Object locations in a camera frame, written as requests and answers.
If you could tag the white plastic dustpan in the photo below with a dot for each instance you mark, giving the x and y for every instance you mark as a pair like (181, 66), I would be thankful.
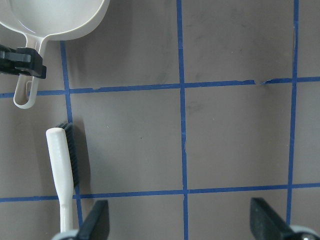
(41, 21)

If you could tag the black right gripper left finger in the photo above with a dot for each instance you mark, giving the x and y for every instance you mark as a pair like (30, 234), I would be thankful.
(97, 224)

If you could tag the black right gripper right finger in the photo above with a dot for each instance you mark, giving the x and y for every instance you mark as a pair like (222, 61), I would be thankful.
(266, 224)

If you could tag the white hand brush black bristles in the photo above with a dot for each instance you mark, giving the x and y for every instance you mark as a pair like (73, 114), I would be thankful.
(64, 167)

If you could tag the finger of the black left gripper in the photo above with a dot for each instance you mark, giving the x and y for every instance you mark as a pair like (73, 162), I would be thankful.
(22, 61)

